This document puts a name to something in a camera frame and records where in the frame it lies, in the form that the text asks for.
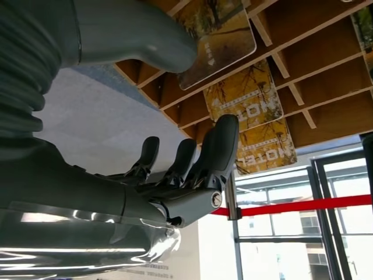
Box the clear plastic cover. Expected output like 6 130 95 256
0 201 182 280

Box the black window frame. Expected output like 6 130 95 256
233 148 373 280

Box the black post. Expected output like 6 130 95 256
361 132 373 212

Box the white printed sign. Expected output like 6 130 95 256
87 261 200 280

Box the ribbed grey right arm sleeve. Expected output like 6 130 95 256
0 0 81 139

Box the wooden compartment card rack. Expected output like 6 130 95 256
112 0 373 150

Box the building beyond window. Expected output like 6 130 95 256
248 214 332 280

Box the red barrier belt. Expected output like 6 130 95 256
211 194 373 218

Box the chrome stanchion post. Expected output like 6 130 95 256
224 170 243 222

